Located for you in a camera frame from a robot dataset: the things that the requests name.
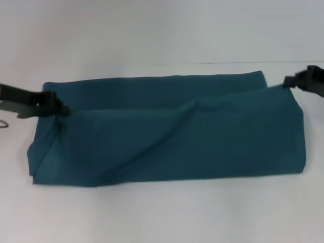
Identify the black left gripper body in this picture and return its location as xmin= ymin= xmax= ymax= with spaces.
xmin=0 ymin=83 xmax=51 ymax=119

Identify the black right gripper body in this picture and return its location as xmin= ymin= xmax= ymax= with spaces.
xmin=300 ymin=65 xmax=324 ymax=98

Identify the teal blue t-shirt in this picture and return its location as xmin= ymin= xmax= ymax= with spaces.
xmin=26 ymin=70 xmax=307 ymax=189

